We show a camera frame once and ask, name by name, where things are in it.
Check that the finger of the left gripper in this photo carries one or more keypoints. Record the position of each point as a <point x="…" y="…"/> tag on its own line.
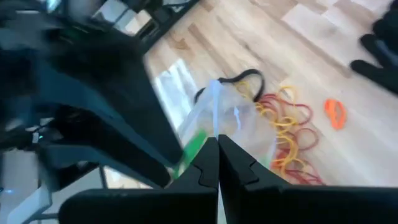
<point x="109" y="146"/>
<point x="124" y="93"/>

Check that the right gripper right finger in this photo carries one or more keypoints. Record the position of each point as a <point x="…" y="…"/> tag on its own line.
<point x="280" y="205"/>

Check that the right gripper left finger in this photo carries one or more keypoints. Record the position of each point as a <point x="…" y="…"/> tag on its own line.
<point x="186" y="205"/>

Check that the clear plastic zip bag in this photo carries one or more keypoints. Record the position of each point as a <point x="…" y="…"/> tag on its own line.
<point x="236" y="133"/>

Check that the yellow rubber band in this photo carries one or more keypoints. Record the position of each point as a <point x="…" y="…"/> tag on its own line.
<point x="290" y="146"/>

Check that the pile of coloured rubber bands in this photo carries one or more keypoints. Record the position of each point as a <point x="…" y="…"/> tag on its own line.
<point x="284" y="122"/>

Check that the orange rubber band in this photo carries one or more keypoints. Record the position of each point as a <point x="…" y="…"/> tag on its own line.
<point x="328" y="107"/>

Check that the black rubber band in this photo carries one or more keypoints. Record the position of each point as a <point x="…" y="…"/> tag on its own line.
<point x="248" y="72"/>

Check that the black work glove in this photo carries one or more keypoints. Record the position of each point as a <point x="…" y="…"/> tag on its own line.
<point x="379" y="74"/>
<point x="388" y="28"/>

